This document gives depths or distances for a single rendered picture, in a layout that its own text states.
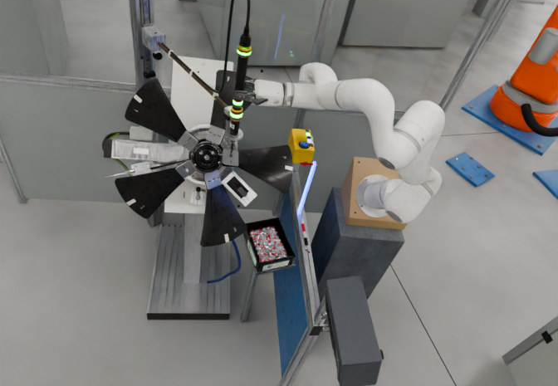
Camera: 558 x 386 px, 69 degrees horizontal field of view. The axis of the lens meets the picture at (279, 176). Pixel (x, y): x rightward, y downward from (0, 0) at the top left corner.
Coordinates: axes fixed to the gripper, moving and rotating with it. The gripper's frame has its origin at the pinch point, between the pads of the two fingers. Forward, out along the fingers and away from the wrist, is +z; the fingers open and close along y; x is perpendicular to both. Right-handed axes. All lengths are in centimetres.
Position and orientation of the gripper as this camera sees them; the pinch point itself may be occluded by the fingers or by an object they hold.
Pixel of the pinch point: (239, 89)
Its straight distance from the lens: 145.6
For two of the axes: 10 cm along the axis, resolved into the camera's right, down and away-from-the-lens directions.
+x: 1.7, -7.0, -6.9
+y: -0.8, -7.1, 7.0
